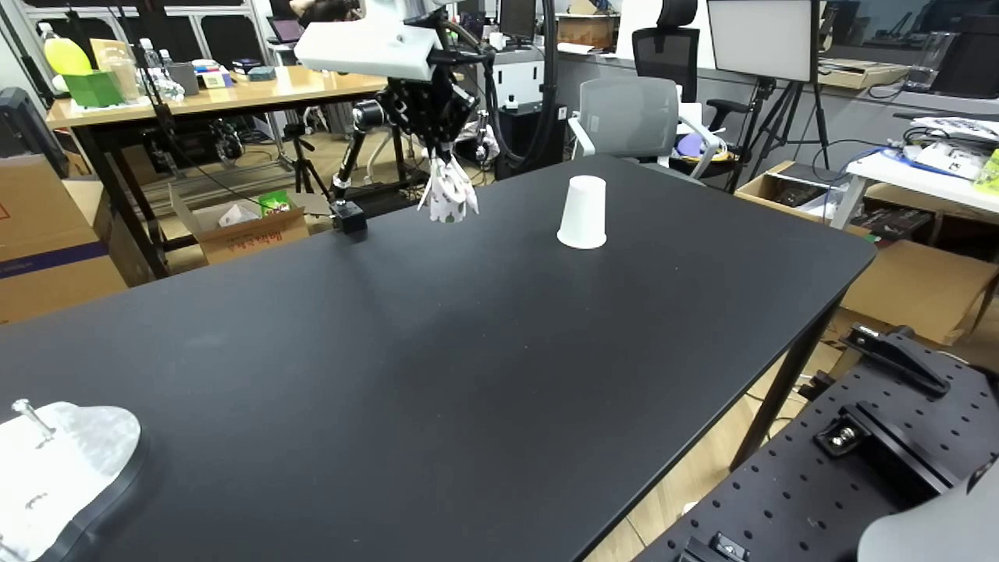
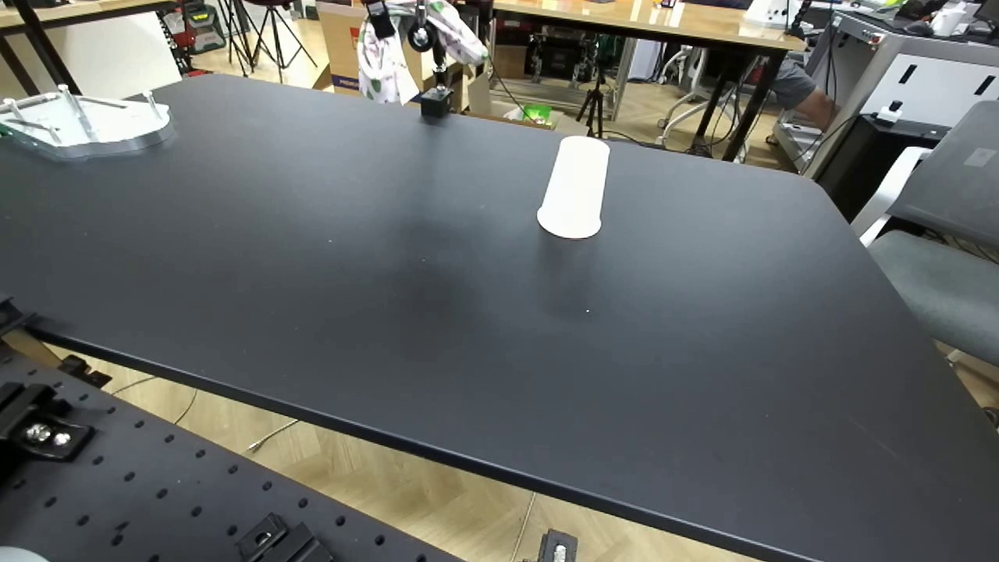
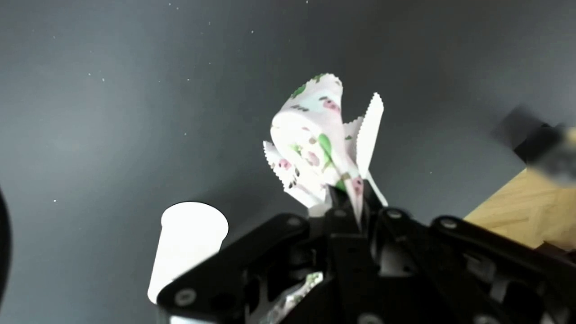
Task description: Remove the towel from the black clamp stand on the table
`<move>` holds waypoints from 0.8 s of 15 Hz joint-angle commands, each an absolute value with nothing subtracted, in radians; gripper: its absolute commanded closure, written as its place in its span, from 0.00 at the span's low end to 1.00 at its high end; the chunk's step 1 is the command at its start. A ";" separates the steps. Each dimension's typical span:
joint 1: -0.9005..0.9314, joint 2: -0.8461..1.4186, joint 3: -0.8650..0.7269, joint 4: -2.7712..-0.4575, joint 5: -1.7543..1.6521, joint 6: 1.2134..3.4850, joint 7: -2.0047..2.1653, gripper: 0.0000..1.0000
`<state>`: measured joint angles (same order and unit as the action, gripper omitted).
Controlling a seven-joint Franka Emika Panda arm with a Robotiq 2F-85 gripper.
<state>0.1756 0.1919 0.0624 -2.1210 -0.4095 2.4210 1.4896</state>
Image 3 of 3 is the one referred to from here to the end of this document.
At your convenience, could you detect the black clamp stand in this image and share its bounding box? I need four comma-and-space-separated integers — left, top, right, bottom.
513, 122, 576, 188

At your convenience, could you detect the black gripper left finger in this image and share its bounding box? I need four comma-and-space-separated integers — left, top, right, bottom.
156, 185, 365, 324

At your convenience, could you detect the white paper cup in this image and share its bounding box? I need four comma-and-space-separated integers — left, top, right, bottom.
145, 199, 232, 309

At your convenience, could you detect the white floral towel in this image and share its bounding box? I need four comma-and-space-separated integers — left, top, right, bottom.
250, 71, 390, 324

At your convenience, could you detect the light wooden board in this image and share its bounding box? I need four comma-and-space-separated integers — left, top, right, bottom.
462, 125, 576, 255

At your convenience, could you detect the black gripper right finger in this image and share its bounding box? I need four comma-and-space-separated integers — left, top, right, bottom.
358, 194, 576, 324

